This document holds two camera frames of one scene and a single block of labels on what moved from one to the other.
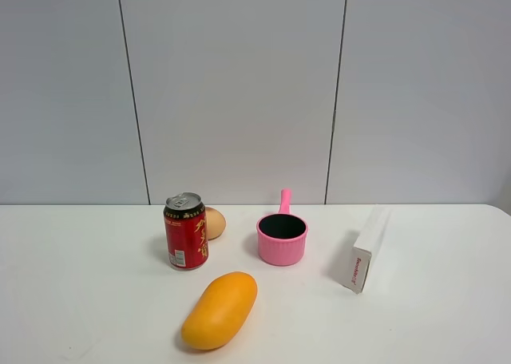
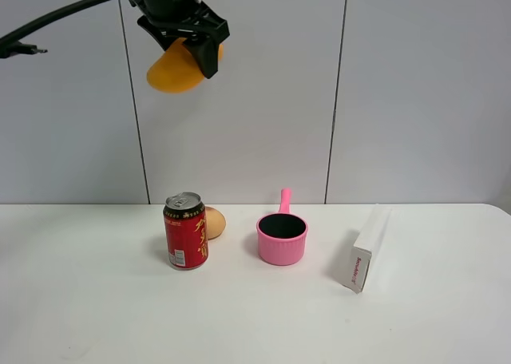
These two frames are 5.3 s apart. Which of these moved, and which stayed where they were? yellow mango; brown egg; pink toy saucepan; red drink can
Moved: yellow mango
Stayed: brown egg; pink toy saucepan; red drink can
